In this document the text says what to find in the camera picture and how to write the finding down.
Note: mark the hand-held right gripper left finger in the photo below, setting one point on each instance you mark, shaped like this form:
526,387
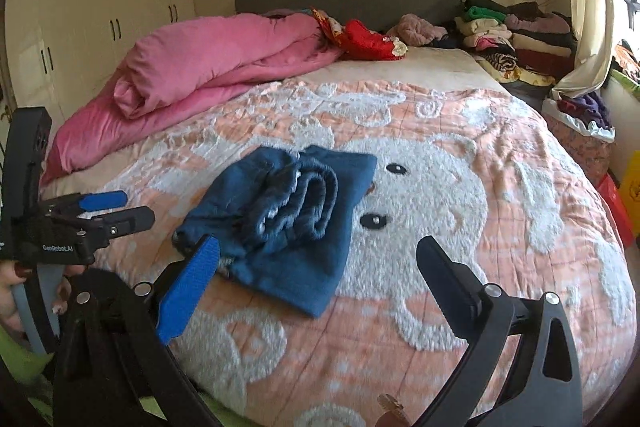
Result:
187,292

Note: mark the red patterned cloth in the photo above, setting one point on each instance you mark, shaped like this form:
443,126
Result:
362,37

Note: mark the purple clothes pile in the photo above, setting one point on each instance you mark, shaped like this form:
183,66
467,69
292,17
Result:
590,107

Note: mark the pink fluffy garment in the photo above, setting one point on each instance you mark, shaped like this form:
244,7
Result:
415,29

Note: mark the yellow bag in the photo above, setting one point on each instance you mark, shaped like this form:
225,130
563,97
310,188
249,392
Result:
632,192

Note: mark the pink duvet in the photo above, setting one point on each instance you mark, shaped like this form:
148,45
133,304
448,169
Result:
200,62

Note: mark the blue pants with lace trim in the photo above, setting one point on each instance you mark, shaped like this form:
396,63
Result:
300,267

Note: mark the person's left hand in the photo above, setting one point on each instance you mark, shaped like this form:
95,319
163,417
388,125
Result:
10,292

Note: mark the brown patterned cloth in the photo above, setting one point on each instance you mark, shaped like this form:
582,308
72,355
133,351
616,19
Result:
627,62

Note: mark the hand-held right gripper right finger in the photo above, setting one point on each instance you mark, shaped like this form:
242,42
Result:
447,274

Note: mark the pink and white printed blanket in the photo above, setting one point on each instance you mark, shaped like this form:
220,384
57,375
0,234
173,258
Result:
500,257

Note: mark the stack of folded clothes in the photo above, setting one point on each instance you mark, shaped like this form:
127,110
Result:
530,42

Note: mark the cream curtain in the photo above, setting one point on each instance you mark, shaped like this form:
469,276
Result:
590,7

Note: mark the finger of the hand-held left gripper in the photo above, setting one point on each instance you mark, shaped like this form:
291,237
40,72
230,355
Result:
130,218
102,201

